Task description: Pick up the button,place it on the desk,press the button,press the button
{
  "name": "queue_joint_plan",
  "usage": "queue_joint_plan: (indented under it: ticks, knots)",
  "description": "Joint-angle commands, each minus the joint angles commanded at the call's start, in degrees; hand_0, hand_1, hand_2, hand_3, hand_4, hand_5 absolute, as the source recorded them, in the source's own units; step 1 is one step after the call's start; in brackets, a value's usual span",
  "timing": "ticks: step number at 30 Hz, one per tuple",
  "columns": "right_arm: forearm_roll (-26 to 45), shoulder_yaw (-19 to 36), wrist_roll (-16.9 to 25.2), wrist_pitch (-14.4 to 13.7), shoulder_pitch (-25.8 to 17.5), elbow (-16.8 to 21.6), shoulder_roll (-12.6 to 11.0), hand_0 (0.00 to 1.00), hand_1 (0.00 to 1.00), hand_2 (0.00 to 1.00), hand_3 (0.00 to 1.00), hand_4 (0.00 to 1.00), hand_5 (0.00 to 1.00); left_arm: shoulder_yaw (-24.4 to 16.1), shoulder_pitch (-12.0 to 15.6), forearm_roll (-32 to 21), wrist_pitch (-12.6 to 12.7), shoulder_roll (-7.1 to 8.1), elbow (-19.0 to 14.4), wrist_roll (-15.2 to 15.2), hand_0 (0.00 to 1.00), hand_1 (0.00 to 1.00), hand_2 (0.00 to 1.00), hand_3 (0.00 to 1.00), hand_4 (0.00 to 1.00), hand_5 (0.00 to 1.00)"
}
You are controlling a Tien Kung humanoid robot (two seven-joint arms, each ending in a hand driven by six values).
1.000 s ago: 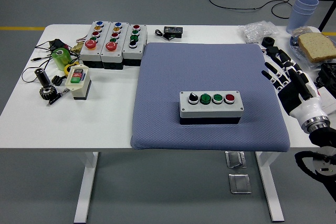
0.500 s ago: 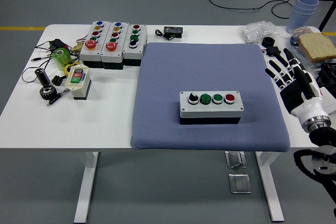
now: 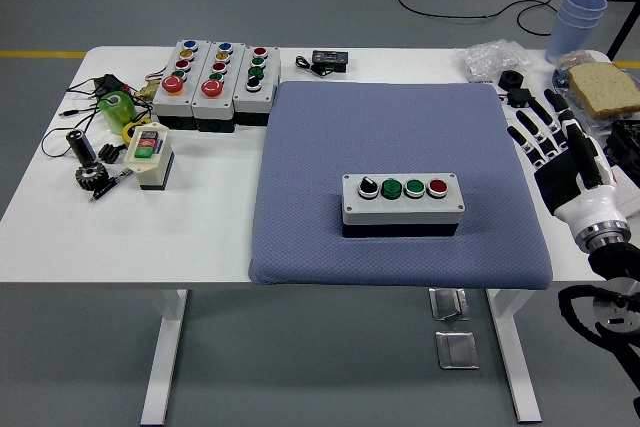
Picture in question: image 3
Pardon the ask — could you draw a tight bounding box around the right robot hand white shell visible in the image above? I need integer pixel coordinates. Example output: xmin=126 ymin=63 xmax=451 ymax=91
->
xmin=506 ymin=88 xmax=630 ymax=241

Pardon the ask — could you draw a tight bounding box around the four-button control box grey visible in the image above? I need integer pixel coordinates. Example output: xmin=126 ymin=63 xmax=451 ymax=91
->
xmin=232 ymin=44 xmax=282 ymax=127
xmin=341 ymin=172 xmax=466 ymax=239

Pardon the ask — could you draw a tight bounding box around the five-button box red mushroom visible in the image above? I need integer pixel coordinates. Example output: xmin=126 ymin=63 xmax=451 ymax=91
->
xmin=151 ymin=39 xmax=212 ymax=131
xmin=191 ymin=40 xmax=247 ymax=133

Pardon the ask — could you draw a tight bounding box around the black device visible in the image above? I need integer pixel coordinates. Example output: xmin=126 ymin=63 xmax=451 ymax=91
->
xmin=602 ymin=119 xmax=640 ymax=168

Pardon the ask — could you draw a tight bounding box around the white paper sheet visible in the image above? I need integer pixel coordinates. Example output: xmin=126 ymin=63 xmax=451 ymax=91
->
xmin=492 ymin=84 xmax=555 ymax=119

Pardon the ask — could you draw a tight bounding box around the blue plate in plastic wrap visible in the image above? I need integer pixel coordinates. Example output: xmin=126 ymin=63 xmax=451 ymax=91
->
xmin=551 ymin=50 xmax=640 ymax=134

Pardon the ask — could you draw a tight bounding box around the slice of bread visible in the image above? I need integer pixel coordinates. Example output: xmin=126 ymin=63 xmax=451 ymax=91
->
xmin=566 ymin=61 xmax=640 ymax=121

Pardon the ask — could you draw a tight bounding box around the clear plastic bag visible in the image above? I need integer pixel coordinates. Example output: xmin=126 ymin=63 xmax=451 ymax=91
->
xmin=453 ymin=39 xmax=531 ymax=84

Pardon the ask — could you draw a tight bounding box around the stack of blue cups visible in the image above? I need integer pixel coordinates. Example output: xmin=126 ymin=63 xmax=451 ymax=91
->
xmin=544 ymin=0 xmax=609 ymax=66

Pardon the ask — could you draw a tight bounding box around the silver floor outlet box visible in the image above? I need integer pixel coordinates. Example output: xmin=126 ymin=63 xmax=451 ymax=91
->
xmin=428 ymin=287 xmax=471 ymax=322
xmin=434 ymin=330 xmax=480 ymax=371

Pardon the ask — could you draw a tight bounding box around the white table leg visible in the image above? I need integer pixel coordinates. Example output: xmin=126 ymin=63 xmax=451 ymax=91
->
xmin=139 ymin=289 xmax=190 ymax=426
xmin=485 ymin=289 xmax=543 ymax=423

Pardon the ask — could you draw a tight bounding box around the blue-grey quilted mat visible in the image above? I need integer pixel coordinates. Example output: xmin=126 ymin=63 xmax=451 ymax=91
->
xmin=248 ymin=79 xmax=554 ymax=291

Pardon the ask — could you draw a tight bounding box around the black digital meter module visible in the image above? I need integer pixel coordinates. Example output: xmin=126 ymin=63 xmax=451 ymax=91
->
xmin=310 ymin=49 xmax=351 ymax=74

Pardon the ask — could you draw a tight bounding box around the brass fitting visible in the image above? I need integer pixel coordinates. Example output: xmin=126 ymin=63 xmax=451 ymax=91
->
xmin=134 ymin=79 xmax=160 ymax=103

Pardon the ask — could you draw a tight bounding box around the yellow tape roll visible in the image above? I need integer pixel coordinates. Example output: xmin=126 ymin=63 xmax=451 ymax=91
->
xmin=121 ymin=116 xmax=154 ymax=143

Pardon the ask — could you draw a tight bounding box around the black power adapter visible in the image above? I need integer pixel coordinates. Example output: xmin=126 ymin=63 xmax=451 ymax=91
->
xmin=94 ymin=74 xmax=132 ymax=98

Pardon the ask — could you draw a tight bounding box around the black gear wheel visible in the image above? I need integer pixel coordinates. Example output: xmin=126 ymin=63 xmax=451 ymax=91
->
xmin=74 ymin=162 xmax=110 ymax=192

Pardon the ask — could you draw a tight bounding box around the black metal cylinder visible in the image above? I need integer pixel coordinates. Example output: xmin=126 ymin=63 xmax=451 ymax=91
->
xmin=65 ymin=129 xmax=98 ymax=166

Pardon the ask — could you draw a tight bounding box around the black round ring part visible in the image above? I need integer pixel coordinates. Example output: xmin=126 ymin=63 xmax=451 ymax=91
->
xmin=497 ymin=69 xmax=525 ymax=90

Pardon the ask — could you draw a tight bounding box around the short black meter cable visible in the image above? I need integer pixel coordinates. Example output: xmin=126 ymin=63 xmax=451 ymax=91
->
xmin=293 ymin=54 xmax=326 ymax=79

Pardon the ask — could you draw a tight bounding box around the beige switch box green red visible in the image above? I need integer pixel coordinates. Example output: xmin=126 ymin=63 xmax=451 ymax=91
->
xmin=123 ymin=120 xmax=176 ymax=192

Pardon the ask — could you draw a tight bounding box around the thin black cable with plug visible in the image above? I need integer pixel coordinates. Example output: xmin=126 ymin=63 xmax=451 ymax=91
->
xmin=40 ymin=77 xmax=151 ymax=158

